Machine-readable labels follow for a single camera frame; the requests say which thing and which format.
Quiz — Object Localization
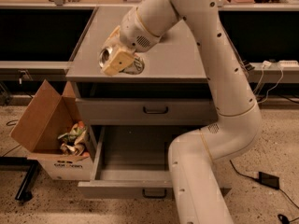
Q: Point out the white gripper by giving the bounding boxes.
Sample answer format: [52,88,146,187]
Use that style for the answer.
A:
[101,8,160,76]

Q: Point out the silver 7up soda can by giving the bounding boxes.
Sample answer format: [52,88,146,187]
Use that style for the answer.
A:
[99,52,145,75]

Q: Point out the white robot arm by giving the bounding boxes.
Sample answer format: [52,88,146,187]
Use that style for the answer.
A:
[99,0,262,224]

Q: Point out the closed upper grey drawer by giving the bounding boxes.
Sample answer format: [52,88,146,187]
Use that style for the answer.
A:
[76,98,218,126]

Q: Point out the grey metal drawer cabinet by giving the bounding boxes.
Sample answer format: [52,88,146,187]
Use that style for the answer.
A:
[66,6,228,195]

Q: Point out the open lower grey drawer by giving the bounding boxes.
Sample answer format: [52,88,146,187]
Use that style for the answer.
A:
[78,125,194,199]

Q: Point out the brown cardboard box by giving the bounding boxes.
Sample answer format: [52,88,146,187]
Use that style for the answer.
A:
[10,81,93,181]

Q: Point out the crumpled snack bags in box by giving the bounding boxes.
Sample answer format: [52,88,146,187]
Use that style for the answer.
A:
[57,121,87,156]

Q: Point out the black metal floor stand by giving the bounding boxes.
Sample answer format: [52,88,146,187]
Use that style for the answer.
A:
[0,156,40,203]

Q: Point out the white power strip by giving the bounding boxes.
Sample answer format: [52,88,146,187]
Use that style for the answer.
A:
[278,60,299,68]

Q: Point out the black power adapter brick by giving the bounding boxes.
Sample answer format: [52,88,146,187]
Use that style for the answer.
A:
[258,172,279,189]

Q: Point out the black power cable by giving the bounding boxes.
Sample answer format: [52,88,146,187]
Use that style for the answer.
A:
[229,160,299,224]

